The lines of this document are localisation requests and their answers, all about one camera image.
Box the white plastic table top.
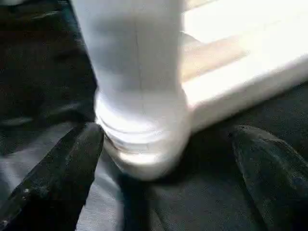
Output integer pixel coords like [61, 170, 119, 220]
[99, 0, 308, 181]

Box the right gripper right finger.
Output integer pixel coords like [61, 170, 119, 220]
[230, 125, 308, 231]

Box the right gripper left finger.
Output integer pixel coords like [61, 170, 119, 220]
[0, 122, 105, 231]

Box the black mat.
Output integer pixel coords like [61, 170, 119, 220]
[0, 0, 308, 231]

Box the white plastic table leg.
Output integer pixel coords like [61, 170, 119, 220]
[70, 0, 193, 154]

